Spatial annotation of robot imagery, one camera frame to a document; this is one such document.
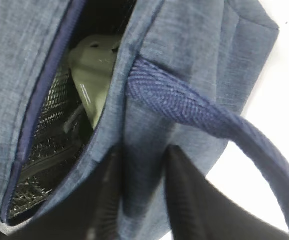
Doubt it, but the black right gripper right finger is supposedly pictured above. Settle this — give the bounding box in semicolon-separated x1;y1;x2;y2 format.
164;145;289;240

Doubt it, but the green lidded glass food container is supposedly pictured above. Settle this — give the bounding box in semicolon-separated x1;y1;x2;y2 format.
68;34;123;128

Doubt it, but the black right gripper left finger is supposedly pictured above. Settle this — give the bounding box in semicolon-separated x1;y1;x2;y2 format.
9;146;121;240

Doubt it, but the navy blue lunch bag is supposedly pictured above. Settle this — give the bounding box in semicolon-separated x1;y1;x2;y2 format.
0;0;289;240

